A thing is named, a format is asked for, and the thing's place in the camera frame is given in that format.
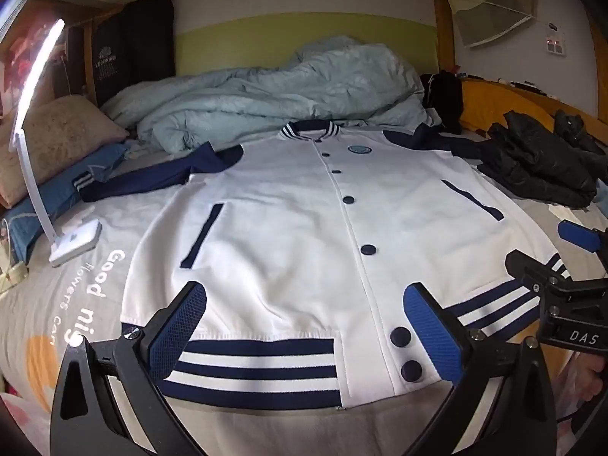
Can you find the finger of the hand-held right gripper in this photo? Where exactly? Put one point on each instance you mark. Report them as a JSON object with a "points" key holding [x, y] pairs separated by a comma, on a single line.
{"points": [[577, 237], [529, 268]]}

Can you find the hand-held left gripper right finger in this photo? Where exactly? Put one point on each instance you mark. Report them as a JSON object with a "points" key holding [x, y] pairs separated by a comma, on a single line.
{"points": [[434, 332]]}

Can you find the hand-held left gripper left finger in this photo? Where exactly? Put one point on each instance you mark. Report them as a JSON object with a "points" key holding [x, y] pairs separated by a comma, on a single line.
{"points": [[178, 327]]}

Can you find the white and navy varsity jacket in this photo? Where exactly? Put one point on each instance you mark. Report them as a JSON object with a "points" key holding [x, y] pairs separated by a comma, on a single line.
{"points": [[294, 228]]}

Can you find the person's right hand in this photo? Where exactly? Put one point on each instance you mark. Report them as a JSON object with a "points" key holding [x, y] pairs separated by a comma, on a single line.
{"points": [[591, 380]]}

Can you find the black padded jacket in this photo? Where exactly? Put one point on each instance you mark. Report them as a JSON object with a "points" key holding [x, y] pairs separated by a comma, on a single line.
{"points": [[532, 161]]}

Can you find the dark crumpled cloth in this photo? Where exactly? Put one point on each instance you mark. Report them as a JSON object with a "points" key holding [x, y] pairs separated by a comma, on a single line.
{"points": [[577, 135]]}

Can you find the grey printed bed sheet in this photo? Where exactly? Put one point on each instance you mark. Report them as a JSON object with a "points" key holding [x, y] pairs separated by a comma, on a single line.
{"points": [[61, 304]]}

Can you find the white desk lamp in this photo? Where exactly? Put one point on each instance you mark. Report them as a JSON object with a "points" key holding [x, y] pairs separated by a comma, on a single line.
{"points": [[76, 240]]}

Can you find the orange bed board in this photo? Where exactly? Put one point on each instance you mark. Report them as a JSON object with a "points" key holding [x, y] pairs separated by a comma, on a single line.
{"points": [[513, 104]]}

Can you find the blue pillow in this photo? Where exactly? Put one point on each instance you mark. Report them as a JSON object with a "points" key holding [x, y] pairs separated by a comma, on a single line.
{"points": [[61, 190]]}

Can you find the black backpack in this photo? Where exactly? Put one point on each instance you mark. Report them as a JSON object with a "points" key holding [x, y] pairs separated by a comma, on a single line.
{"points": [[442, 97]]}

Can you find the beige pillow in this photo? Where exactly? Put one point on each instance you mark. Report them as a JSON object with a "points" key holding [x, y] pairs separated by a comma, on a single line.
{"points": [[52, 142]]}

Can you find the hanging mosquito net cloth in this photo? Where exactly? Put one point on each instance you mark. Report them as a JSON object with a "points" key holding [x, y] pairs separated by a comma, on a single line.
{"points": [[494, 7]]}

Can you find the light blue quilt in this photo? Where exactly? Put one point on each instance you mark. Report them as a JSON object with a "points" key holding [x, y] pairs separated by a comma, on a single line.
{"points": [[285, 90]]}

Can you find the black printed bag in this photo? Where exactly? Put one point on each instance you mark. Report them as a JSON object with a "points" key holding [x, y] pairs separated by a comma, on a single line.
{"points": [[133, 47]]}

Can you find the cluttered wooden shelf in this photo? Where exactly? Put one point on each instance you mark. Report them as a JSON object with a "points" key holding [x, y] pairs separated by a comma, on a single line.
{"points": [[26, 57]]}

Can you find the white wall socket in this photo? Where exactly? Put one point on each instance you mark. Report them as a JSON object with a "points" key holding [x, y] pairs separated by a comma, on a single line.
{"points": [[555, 42]]}

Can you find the wooden bed frame post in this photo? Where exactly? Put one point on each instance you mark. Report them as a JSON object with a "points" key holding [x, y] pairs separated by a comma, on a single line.
{"points": [[444, 28]]}

